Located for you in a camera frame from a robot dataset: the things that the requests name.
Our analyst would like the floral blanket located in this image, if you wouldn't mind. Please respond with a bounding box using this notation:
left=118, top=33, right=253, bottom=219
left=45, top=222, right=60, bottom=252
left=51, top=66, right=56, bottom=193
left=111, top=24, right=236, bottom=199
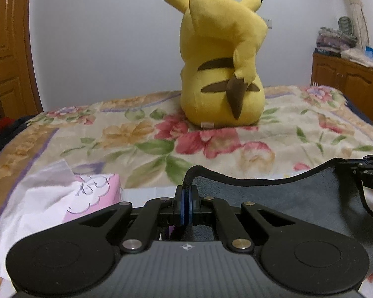
left=0, top=84, right=373, bottom=298

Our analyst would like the white tissue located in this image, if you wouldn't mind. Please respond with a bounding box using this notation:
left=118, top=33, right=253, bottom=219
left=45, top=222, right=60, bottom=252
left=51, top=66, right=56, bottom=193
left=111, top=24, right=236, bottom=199
left=6, top=159, right=79, bottom=224

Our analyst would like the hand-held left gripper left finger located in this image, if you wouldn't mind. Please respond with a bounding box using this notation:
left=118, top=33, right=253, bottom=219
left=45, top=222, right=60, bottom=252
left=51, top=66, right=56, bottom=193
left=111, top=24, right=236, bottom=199
left=78, top=186, right=187, bottom=253

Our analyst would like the green striped object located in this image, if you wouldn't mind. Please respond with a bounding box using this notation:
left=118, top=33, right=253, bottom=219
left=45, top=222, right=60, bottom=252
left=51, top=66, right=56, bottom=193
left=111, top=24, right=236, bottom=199
left=338, top=16, right=355, bottom=35

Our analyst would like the yellow plush toy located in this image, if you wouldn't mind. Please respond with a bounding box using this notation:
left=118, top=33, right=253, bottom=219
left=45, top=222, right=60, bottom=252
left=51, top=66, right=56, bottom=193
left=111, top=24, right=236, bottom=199
left=156, top=0, right=272, bottom=129

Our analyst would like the wooden door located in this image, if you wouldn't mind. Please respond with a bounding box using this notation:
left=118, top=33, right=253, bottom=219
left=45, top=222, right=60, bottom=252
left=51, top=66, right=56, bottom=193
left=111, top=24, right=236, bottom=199
left=0, top=0, right=45, bottom=131

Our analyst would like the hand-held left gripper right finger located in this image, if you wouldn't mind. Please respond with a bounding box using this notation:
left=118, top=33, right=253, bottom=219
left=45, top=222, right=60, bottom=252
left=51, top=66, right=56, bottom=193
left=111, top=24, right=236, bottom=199
left=187, top=186, right=296, bottom=253

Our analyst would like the stack of folded cloths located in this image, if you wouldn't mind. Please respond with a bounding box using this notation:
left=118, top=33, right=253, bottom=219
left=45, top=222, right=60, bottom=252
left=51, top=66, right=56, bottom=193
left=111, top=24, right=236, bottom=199
left=316, top=26, right=359, bottom=54

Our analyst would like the dark blue bed sheet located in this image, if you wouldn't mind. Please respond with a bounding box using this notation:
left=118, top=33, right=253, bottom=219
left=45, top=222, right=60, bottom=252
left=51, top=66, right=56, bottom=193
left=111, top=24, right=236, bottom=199
left=341, top=92, right=373, bottom=130

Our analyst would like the beige tied curtain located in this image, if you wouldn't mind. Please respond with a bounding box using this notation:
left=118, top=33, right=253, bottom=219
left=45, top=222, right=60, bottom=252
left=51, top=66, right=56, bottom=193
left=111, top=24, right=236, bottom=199
left=342, top=0, right=371, bottom=51

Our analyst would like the wooden cabinet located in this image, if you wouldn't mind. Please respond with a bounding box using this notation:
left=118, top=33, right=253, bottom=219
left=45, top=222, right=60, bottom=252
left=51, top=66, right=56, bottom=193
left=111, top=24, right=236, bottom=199
left=311, top=53, right=373, bottom=128

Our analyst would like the dark grey towel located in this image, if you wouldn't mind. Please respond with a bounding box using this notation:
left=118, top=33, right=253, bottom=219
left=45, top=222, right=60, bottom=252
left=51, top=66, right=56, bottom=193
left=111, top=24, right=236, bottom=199
left=183, top=158, right=373, bottom=288

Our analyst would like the dark book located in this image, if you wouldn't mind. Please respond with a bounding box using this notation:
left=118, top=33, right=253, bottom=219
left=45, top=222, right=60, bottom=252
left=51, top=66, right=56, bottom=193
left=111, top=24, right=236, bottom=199
left=313, top=47, right=342, bottom=58

